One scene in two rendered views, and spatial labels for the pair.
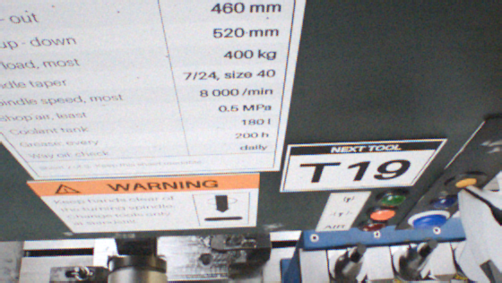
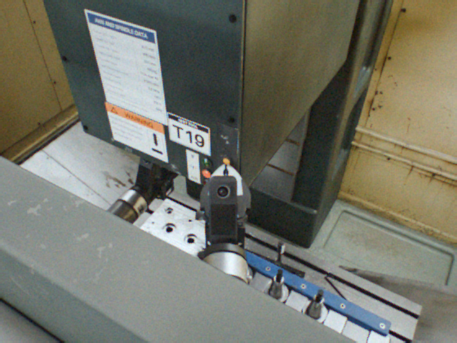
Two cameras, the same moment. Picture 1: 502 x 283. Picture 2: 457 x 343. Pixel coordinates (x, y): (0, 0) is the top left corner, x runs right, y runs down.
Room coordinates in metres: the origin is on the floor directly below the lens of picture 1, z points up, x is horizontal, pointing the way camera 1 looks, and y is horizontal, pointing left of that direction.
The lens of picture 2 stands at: (-0.34, -0.51, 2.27)
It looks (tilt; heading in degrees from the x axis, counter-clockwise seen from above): 45 degrees down; 36
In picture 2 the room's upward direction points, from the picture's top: straight up
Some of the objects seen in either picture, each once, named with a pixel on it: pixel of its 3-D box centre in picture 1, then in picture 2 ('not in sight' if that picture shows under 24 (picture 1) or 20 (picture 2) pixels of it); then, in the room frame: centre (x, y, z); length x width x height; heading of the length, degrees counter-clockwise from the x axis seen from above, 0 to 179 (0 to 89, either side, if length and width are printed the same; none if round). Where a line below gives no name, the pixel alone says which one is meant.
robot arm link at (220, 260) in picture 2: not in sight; (225, 273); (-0.05, -0.29, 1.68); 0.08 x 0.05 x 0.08; 125
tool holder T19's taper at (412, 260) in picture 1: (418, 256); (277, 285); (0.22, -0.28, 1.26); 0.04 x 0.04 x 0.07
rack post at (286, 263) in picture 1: (300, 262); not in sight; (0.26, -0.11, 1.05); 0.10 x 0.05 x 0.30; 5
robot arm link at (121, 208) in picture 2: not in sight; (113, 224); (0.04, 0.13, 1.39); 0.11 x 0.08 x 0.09; 5
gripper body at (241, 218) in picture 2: not in sight; (224, 234); (0.02, -0.25, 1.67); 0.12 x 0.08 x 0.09; 35
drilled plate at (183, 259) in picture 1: (161, 232); (179, 237); (0.34, 0.19, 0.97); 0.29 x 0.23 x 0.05; 95
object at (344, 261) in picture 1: (351, 261); not in sight; (0.21, -0.17, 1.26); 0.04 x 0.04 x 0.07
